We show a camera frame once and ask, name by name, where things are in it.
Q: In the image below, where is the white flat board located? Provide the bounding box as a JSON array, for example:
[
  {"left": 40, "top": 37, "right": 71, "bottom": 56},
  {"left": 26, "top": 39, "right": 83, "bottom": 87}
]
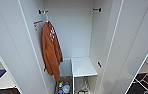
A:
[{"left": 0, "top": 71, "right": 18, "bottom": 91}]

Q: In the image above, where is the white hanger of orange garment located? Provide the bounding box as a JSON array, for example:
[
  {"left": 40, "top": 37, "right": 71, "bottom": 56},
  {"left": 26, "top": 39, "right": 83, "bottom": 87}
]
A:
[{"left": 43, "top": 11, "right": 52, "bottom": 25}]

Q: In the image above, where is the white sticker with orange band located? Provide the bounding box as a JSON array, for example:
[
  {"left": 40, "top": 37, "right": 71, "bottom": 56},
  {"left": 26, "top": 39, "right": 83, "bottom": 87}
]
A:
[{"left": 32, "top": 19, "right": 44, "bottom": 30}]

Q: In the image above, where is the orange hanging garment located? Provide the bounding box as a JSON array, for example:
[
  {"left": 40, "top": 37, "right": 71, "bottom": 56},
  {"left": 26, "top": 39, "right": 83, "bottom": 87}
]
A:
[{"left": 41, "top": 21, "right": 64, "bottom": 83}]

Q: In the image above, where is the white wardrobe carcass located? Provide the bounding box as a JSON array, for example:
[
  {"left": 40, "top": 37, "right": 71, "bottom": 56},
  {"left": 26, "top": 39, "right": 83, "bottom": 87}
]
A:
[{"left": 18, "top": 0, "right": 115, "bottom": 94}]

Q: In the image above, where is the white wardrobe door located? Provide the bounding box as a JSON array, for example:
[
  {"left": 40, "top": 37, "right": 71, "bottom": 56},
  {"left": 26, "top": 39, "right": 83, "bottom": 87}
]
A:
[
  {"left": 0, "top": 0, "right": 53, "bottom": 94},
  {"left": 99, "top": 0, "right": 148, "bottom": 94}
]

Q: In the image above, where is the white inner shelf box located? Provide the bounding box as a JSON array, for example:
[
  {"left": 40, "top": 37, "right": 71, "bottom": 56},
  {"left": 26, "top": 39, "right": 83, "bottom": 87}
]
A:
[{"left": 70, "top": 56, "right": 99, "bottom": 94}]

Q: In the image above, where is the black hook above orange garment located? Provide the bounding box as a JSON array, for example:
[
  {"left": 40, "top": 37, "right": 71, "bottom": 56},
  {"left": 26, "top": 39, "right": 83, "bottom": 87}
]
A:
[{"left": 37, "top": 8, "right": 50, "bottom": 16}]

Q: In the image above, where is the white bottle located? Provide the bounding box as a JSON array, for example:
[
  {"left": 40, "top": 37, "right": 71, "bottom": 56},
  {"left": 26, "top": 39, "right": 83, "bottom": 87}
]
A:
[{"left": 61, "top": 83, "right": 72, "bottom": 94}]

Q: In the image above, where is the brown box of bottles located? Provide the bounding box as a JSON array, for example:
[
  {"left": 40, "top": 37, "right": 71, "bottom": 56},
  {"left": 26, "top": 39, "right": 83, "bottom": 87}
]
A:
[{"left": 54, "top": 76, "right": 73, "bottom": 94}]

